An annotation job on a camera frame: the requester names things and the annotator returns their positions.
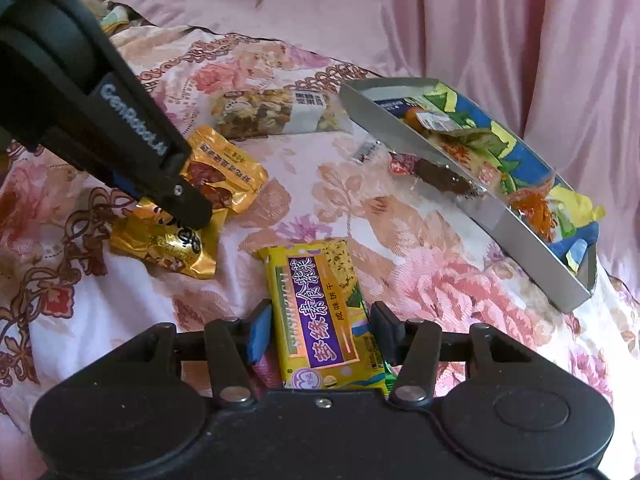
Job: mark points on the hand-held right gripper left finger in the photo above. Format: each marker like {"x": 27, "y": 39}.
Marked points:
{"x": 260, "y": 332}

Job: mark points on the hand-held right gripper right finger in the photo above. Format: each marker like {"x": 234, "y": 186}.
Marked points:
{"x": 387, "y": 332}

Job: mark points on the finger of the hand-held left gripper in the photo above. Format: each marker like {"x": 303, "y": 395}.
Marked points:
{"x": 135, "y": 120}
{"x": 100, "y": 160}

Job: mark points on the yellow biscuit packet purple label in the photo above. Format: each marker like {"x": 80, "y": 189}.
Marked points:
{"x": 320, "y": 320}

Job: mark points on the gold packet with brown picture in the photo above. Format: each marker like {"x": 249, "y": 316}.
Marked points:
{"x": 225, "y": 175}

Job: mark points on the gold snack packet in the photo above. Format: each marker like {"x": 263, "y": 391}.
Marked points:
{"x": 165, "y": 252}

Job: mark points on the grey cardboard tray box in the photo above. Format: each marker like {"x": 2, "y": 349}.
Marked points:
{"x": 520, "y": 245}

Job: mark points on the orange candy packet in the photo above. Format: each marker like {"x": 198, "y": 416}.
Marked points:
{"x": 537, "y": 212}

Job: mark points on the floral pink bedsheet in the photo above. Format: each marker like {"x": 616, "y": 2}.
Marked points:
{"x": 380, "y": 240}

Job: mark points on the mixed nut bar packet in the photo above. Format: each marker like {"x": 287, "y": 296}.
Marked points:
{"x": 270, "y": 112}

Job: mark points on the clear wrapper with dark bar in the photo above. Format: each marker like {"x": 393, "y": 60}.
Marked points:
{"x": 440, "y": 176}

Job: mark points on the small white label packet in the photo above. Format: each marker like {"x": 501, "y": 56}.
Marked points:
{"x": 367, "y": 152}

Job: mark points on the yellow blue printed box lining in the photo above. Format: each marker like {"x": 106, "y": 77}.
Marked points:
{"x": 520, "y": 145}

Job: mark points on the pink satin curtain cloth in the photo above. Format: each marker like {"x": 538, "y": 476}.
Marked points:
{"x": 450, "y": 20}

